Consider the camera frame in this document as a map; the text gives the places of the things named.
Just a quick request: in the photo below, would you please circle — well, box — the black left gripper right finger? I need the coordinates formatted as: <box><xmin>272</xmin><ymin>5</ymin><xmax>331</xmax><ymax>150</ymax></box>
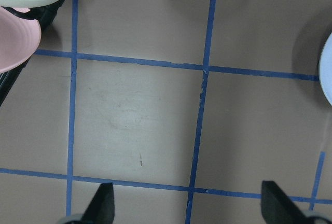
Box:
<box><xmin>260</xmin><ymin>181</ymin><xmax>311</xmax><ymax>224</ymax></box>

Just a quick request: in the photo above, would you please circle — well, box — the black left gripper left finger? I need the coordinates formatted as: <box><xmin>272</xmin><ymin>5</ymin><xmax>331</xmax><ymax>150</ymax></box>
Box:
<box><xmin>81</xmin><ymin>183</ymin><xmax>115</xmax><ymax>223</ymax></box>

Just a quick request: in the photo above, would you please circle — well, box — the blue plate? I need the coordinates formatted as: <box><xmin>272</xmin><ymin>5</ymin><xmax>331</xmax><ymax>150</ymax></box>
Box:
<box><xmin>319</xmin><ymin>34</ymin><xmax>332</xmax><ymax>105</ymax></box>

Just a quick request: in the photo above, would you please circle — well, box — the pink plate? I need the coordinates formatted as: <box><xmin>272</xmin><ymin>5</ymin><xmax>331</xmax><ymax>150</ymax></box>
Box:
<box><xmin>1</xmin><ymin>7</ymin><xmax>42</xmax><ymax>73</ymax></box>

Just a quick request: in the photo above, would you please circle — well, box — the black plate rack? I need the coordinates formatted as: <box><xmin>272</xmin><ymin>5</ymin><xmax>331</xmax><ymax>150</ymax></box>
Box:
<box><xmin>1</xmin><ymin>0</ymin><xmax>65</xmax><ymax>102</ymax></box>

